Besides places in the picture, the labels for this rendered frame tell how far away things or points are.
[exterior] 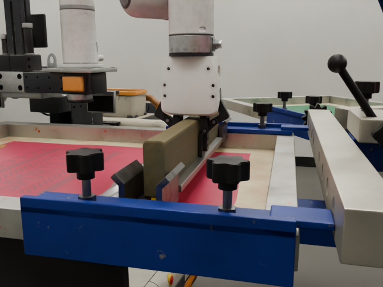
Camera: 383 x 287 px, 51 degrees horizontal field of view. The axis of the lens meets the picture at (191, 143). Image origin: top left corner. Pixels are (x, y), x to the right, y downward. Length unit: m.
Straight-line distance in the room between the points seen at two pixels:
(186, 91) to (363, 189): 0.36
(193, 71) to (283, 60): 3.83
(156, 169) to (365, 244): 0.26
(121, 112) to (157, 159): 1.27
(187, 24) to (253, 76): 3.85
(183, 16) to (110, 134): 0.47
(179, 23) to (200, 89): 0.11
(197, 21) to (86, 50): 0.56
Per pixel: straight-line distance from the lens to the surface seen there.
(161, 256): 0.44
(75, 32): 1.16
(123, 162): 0.83
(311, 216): 0.42
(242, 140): 0.95
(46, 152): 0.96
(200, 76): 0.66
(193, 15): 0.66
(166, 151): 0.51
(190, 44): 0.65
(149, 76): 4.75
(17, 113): 5.64
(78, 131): 1.08
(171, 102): 0.68
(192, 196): 0.62
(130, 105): 1.75
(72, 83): 1.15
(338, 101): 1.98
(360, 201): 0.37
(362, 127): 0.63
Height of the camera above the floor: 1.16
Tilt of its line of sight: 12 degrees down
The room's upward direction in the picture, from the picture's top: straight up
